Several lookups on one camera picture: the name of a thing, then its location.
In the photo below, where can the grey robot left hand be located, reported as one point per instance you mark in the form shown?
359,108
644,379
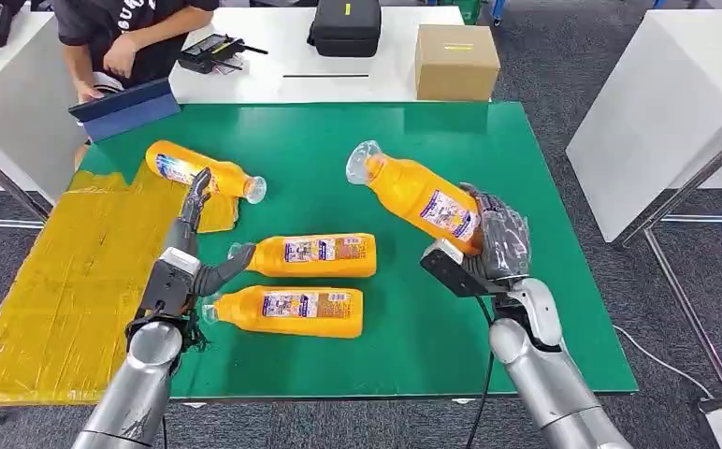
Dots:
221,272

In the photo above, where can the person's left hand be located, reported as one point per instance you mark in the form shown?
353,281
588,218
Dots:
120,59

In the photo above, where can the person's right hand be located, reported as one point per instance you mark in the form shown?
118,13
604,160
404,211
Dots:
89,93

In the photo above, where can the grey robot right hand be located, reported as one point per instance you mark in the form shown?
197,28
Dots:
506,245

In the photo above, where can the orange drink bottle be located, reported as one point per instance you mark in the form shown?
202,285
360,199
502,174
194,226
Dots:
175,164
410,192
317,267
299,326

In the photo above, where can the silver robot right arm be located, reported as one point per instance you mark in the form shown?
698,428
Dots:
547,384

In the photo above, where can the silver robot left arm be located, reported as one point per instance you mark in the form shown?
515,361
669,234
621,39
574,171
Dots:
132,396

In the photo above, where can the person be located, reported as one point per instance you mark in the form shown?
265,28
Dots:
144,25

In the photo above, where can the blue tablet case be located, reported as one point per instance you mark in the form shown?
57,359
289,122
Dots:
125,114

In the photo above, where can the black remote controller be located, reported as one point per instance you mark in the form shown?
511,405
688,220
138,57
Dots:
209,56

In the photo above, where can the white table beside person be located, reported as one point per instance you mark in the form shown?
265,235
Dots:
1,111

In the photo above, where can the green table mat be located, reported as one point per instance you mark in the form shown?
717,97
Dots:
348,365

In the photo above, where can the yellow plastic sheet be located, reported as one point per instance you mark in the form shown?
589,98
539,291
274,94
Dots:
57,279

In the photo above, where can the brown cardboard box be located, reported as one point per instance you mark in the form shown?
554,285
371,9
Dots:
457,68

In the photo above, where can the white table with metal legs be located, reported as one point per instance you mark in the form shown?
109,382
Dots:
658,111

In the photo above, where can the black carry case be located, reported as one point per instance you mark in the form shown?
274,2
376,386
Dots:
345,28

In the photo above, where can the white table with box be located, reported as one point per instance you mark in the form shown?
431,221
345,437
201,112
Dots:
392,37

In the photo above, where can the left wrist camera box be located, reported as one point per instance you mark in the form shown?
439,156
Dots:
172,279

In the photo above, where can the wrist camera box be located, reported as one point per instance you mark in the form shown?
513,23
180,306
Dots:
172,279
448,266

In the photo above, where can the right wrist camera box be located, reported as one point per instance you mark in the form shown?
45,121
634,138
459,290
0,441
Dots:
448,266

